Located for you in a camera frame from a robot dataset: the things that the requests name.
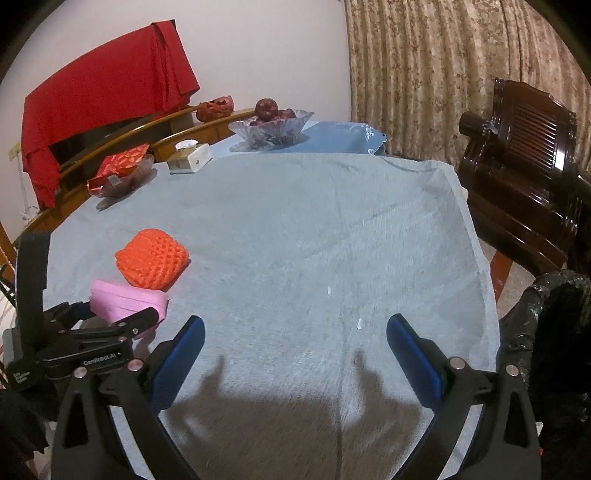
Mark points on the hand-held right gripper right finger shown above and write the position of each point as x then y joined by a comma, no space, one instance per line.
415,360

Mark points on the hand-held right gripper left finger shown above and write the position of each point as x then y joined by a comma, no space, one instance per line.
182,360

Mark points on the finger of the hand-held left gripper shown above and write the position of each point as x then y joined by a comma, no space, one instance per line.
67,313
120,327

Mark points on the pink packet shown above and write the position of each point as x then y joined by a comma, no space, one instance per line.
120,297

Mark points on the black trash bag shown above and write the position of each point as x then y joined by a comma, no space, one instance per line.
554,350

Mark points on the orange foam fruit net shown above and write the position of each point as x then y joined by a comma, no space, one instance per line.
152,258

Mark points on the clear glass dish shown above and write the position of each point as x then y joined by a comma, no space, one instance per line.
127,185

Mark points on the red patterned packet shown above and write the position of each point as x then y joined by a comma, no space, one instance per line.
120,164

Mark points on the grey table cloth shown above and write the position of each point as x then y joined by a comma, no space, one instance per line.
300,240

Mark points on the black television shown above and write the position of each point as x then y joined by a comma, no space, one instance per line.
92,138

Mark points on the beige tissue box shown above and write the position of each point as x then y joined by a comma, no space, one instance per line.
189,160

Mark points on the red cloth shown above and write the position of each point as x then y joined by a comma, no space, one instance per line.
101,87

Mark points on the dark wooden chair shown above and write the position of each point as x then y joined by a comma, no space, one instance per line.
517,152

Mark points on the orange-red bag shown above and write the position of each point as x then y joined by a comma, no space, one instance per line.
214,109

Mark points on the clear glass fruit bowl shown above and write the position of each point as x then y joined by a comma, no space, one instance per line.
272,134

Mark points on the dark red apple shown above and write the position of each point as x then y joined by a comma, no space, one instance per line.
286,114
266,109

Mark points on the beige patterned curtain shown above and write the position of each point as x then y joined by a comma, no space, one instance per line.
438,60

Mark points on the beige wall socket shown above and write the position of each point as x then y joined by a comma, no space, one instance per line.
14,151

